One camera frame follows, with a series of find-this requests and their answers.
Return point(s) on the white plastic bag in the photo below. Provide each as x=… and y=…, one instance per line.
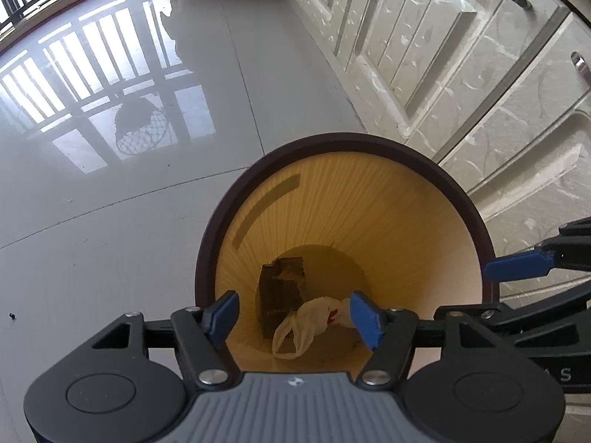
x=300, y=327

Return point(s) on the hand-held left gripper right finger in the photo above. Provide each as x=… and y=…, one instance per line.
x=367, y=320

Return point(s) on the white panelled cabinet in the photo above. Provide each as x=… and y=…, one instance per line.
x=415, y=55

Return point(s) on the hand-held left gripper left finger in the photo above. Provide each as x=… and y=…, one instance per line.
x=221, y=316

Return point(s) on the brown cardboard piece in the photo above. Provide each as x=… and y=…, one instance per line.
x=277, y=295

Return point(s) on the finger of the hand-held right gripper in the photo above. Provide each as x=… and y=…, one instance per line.
x=517, y=265
x=531, y=314

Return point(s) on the yellow bin with brown rim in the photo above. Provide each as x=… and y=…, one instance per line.
x=369, y=194

